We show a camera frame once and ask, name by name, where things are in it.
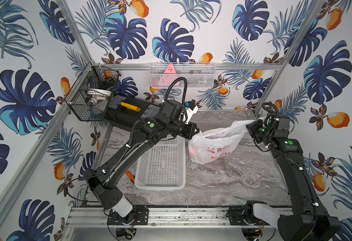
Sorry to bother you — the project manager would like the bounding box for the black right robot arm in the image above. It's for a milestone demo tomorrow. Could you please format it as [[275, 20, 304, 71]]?
[[245, 102, 341, 241]]

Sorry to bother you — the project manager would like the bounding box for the white mesh wall shelf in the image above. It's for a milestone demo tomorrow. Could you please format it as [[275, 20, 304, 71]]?
[[149, 63, 216, 88]]

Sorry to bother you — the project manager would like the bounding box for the black toolbox yellow handle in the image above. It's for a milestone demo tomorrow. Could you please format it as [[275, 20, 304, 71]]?
[[104, 95, 171, 138]]

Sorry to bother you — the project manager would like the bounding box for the black wire basket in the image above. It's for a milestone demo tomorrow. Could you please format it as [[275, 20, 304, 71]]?
[[64, 62, 121, 122]]

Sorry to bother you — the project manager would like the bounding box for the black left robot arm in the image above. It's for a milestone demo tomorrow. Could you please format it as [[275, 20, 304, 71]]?
[[83, 77, 200, 218]]

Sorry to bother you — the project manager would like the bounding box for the pink triangular item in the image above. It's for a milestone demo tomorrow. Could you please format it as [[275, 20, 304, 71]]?
[[158, 63, 178, 87]]

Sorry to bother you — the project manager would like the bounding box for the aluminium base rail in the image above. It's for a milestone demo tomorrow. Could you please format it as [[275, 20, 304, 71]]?
[[67, 206, 271, 229]]

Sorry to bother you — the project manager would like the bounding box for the orange item behind basket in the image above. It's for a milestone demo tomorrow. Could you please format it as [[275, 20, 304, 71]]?
[[126, 171, 135, 183]]

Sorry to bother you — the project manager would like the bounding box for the white perforated plastic basket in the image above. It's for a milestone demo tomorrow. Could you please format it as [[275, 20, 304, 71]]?
[[135, 135, 186, 191]]

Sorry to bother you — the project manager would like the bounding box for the white plastic bag red print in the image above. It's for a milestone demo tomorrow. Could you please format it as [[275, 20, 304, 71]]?
[[188, 120, 253, 164]]

